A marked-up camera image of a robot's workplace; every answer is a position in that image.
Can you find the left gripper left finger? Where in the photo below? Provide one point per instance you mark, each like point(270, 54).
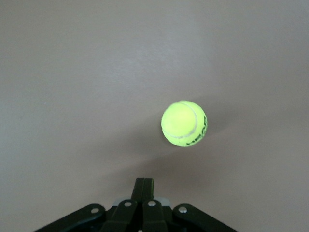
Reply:
point(123, 217)

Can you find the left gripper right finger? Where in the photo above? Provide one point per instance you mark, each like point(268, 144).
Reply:
point(154, 217)

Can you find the yellow-green tennis ball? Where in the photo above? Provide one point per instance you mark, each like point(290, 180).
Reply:
point(184, 123)

